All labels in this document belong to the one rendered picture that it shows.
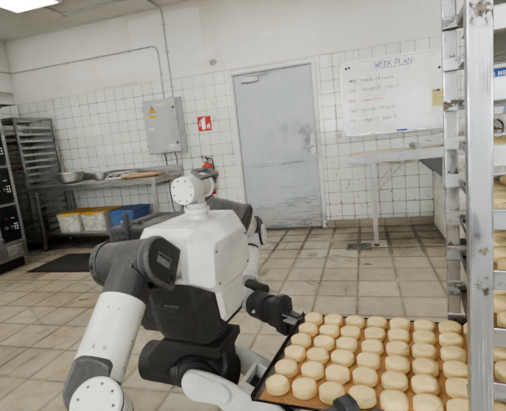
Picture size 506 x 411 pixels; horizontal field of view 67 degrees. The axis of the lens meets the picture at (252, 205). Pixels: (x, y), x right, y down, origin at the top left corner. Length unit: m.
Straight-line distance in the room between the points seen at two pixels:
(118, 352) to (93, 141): 5.49
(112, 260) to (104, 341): 0.17
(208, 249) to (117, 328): 0.26
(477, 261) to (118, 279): 0.60
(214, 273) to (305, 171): 4.11
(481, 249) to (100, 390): 0.60
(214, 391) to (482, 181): 0.78
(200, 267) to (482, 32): 0.66
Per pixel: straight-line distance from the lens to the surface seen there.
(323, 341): 1.01
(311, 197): 4.97
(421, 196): 4.95
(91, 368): 0.73
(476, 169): 0.60
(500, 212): 0.64
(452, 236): 1.08
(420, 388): 0.87
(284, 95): 4.97
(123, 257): 0.81
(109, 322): 0.75
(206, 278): 0.89
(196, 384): 1.09
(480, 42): 0.60
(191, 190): 0.92
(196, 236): 0.88
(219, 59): 5.23
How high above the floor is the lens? 1.20
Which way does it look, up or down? 10 degrees down
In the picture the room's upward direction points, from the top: 6 degrees counter-clockwise
